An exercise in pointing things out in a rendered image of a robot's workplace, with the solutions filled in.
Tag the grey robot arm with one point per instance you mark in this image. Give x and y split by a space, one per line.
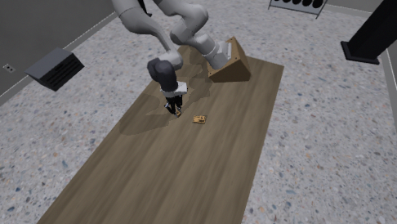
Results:
194 17

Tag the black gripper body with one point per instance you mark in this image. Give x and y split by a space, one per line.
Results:
171 99

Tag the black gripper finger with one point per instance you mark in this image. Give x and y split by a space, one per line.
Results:
172 109
179 103

